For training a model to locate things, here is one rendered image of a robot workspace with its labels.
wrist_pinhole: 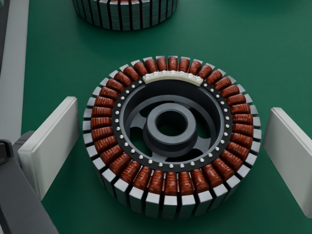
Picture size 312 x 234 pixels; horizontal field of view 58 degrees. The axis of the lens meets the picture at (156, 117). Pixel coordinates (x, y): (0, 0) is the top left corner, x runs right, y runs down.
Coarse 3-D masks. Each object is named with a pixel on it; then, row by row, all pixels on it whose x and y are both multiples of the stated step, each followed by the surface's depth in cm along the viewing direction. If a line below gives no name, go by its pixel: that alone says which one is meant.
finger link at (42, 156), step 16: (64, 112) 17; (48, 128) 14; (64, 128) 16; (32, 144) 13; (48, 144) 14; (64, 144) 17; (32, 160) 13; (48, 160) 14; (64, 160) 17; (32, 176) 13; (48, 176) 14
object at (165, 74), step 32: (160, 64) 20; (192, 64) 20; (96, 96) 19; (128, 96) 19; (160, 96) 21; (192, 96) 20; (224, 96) 19; (96, 128) 17; (128, 128) 19; (192, 128) 18; (224, 128) 17; (256, 128) 18; (96, 160) 16; (128, 160) 16; (160, 160) 18; (192, 160) 16; (224, 160) 16; (128, 192) 16; (160, 192) 15; (192, 192) 15; (224, 192) 15
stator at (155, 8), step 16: (80, 0) 26; (96, 0) 25; (112, 0) 25; (128, 0) 25; (144, 0) 25; (160, 0) 26; (176, 0) 28; (96, 16) 26; (112, 16) 26; (128, 16) 26; (144, 16) 26; (160, 16) 27
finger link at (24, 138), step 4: (28, 132) 16; (32, 132) 16; (20, 136) 15; (24, 136) 15; (28, 136) 15; (20, 140) 15; (24, 140) 15; (16, 144) 14; (20, 144) 15; (16, 148) 14; (16, 152) 14; (16, 156) 13; (16, 160) 13
